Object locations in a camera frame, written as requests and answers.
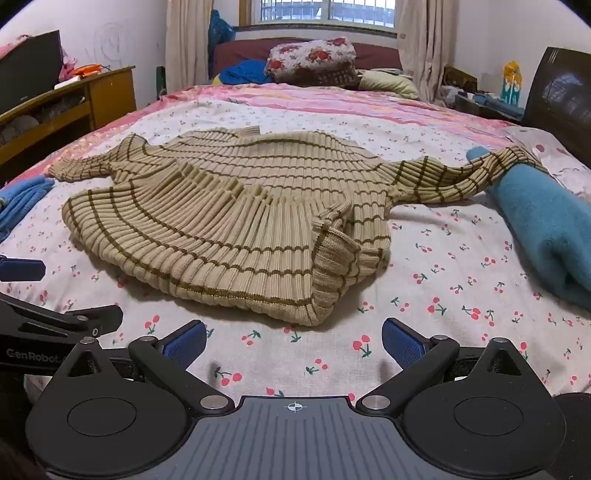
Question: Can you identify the yellow and blue bag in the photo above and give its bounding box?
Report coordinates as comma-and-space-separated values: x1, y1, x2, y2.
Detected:
501, 60, 525, 106

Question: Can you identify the dark wooden headboard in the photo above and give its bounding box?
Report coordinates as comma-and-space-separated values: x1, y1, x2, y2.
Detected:
522, 46, 591, 148

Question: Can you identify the cherry print bed sheet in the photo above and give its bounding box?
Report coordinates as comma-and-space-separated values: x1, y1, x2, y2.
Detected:
0, 99, 591, 403

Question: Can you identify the pink striped quilt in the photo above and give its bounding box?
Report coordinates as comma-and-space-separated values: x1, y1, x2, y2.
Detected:
0, 82, 525, 190

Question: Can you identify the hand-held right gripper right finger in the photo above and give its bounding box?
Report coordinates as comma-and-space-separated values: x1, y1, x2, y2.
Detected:
355, 317, 539, 415

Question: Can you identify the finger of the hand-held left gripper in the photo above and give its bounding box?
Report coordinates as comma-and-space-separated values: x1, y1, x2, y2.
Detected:
0, 257, 46, 282
0, 292, 124, 339

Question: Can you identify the wooden desk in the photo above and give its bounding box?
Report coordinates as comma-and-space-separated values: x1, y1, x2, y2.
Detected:
0, 65, 138, 185

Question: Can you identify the blue plastic bag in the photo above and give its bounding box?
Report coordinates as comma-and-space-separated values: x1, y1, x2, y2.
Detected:
208, 9, 236, 64

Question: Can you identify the beige curtain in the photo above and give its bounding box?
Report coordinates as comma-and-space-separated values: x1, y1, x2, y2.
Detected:
165, 0, 214, 93
396, 0, 460, 102

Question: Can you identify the barred window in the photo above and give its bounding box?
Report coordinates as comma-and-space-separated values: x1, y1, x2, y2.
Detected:
240, 0, 399, 28

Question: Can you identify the beige pillow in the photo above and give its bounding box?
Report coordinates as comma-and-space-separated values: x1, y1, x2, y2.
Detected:
358, 69, 421, 100

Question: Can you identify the beige striped knit sweater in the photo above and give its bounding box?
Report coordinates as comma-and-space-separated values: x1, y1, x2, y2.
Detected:
47, 126, 550, 328

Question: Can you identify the white pink dotted pillow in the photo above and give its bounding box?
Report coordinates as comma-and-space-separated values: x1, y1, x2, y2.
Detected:
503, 124, 591, 204

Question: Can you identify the maroon sofa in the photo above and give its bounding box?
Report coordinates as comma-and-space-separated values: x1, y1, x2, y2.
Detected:
212, 41, 402, 86

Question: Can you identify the dark patterned box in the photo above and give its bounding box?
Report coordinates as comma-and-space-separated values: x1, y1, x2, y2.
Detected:
443, 66, 478, 93

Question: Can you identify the blue knitted garment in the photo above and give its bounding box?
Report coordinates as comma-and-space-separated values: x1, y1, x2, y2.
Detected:
0, 175, 56, 243

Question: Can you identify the floral folded quilt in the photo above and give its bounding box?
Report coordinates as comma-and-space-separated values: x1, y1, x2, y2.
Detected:
264, 38, 358, 86

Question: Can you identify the dark bedside table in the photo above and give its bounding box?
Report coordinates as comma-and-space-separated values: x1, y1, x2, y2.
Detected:
455, 91, 527, 123

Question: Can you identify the folded blue cloth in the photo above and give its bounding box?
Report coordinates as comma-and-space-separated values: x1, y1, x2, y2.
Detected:
475, 93, 525, 112

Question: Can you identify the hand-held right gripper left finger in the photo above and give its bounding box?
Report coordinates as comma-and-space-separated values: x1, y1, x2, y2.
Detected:
53, 320, 236, 415

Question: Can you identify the teal fleece garment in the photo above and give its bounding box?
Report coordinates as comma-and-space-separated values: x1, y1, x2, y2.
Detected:
465, 147, 591, 310

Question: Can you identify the black television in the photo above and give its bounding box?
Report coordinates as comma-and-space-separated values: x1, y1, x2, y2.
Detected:
0, 30, 63, 116

